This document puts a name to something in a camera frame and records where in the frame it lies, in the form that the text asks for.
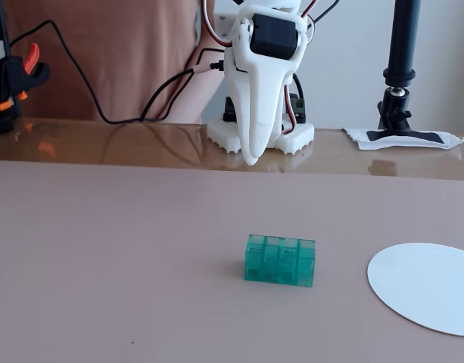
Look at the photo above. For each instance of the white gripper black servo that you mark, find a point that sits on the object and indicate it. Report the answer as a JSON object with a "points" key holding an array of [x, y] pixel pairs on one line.
{"points": [[259, 76]]}

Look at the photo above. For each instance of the teal lego brick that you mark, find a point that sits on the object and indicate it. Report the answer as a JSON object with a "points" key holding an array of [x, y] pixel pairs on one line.
{"points": [[280, 261]]}

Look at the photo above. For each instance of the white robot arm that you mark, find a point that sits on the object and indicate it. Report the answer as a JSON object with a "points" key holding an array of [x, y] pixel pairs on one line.
{"points": [[296, 138]]}

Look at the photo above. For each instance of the white paper circle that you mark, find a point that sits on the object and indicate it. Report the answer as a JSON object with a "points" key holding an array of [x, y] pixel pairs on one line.
{"points": [[424, 285]]}

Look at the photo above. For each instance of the person in brown shirt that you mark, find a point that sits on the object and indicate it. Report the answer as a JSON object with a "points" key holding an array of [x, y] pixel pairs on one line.
{"points": [[122, 56]]}

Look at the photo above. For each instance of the pink table mat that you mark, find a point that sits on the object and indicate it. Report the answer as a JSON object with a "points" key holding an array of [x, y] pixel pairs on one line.
{"points": [[141, 264]]}

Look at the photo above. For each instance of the white paper sheet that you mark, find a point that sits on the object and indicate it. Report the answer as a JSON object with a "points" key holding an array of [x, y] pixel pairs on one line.
{"points": [[453, 143]]}

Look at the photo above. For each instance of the black clamp orange tips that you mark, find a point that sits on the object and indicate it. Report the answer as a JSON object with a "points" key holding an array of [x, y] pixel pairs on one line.
{"points": [[12, 72]]}

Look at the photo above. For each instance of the black camera stand pole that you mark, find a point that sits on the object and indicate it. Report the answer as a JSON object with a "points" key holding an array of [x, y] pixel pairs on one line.
{"points": [[402, 45]]}

